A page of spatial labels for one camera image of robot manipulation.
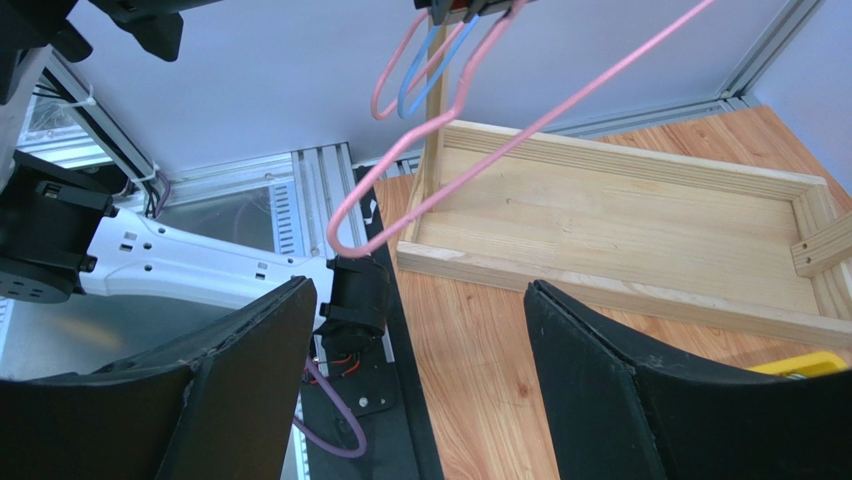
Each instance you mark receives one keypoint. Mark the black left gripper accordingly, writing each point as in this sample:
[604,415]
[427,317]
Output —
[448,12]

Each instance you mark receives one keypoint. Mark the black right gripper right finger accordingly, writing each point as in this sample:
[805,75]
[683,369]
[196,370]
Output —
[623,405]

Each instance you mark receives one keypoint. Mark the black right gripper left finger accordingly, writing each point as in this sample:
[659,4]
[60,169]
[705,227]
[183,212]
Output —
[216,403]

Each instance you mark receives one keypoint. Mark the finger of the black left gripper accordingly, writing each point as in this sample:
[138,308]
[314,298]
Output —
[157,25]

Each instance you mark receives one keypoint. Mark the blue wire hanger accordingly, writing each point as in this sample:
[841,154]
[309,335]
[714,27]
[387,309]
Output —
[423,68]

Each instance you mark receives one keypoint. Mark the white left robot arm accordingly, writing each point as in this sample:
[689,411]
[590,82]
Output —
[61,234]

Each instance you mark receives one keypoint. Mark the yellow plastic tray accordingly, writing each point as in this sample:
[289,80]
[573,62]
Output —
[810,365]

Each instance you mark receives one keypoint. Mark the wooden clothes rack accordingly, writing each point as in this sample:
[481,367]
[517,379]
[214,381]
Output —
[689,239]

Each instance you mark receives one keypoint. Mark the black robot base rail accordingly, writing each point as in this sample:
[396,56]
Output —
[385,393]

